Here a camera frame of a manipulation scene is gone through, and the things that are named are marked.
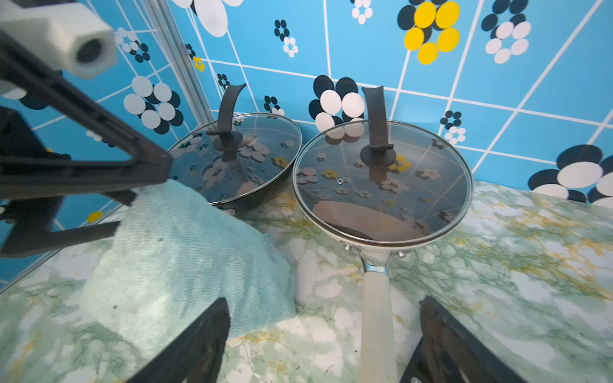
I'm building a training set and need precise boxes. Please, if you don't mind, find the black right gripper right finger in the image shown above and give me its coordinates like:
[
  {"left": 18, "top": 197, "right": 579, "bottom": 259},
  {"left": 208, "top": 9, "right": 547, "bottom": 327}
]
[{"left": 401, "top": 296, "right": 525, "bottom": 383}]

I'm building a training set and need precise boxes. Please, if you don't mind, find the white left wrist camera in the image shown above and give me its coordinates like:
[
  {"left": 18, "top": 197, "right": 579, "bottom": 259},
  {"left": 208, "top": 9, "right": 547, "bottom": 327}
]
[{"left": 1, "top": 1, "right": 117, "bottom": 80}]

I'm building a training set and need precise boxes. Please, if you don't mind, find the light green microfiber cloth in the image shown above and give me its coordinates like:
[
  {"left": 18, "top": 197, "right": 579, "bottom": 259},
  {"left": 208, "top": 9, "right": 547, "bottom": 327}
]
[{"left": 81, "top": 180, "right": 296, "bottom": 357}]

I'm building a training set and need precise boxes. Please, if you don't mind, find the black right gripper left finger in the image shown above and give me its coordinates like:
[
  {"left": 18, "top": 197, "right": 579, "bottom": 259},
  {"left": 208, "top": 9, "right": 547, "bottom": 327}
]
[{"left": 129, "top": 298, "right": 231, "bottom": 383}]

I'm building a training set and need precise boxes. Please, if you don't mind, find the black frying pan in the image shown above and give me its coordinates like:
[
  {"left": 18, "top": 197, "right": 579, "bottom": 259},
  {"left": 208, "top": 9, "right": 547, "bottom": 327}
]
[{"left": 202, "top": 157, "right": 296, "bottom": 215}]

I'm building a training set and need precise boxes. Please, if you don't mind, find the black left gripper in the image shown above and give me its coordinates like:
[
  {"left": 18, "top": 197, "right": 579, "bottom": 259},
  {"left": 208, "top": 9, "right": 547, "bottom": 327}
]
[{"left": 1, "top": 33, "right": 172, "bottom": 259}]

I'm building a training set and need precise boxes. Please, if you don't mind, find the glass pot lid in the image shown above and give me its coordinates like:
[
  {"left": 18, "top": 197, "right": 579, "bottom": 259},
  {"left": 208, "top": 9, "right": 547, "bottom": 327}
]
[
  {"left": 169, "top": 84, "right": 303, "bottom": 195},
  {"left": 292, "top": 87, "right": 474, "bottom": 247}
]

